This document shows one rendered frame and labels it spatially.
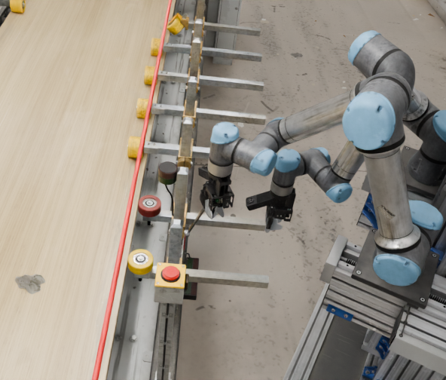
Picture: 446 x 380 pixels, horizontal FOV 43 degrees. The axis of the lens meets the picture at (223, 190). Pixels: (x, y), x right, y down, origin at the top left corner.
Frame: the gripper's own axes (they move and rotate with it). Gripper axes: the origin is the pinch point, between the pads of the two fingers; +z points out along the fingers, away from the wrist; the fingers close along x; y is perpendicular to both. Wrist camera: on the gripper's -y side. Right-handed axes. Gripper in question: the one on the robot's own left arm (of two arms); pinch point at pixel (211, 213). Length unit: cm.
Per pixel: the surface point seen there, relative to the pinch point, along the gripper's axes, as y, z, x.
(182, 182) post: -8.8, -7.3, -7.5
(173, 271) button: 38, -22, -25
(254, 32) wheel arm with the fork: -120, 1, 64
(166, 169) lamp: -11.3, -11.4, -12.2
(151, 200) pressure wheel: -19.8, 9.2, -14.7
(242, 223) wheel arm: -5.5, 13.7, 15.1
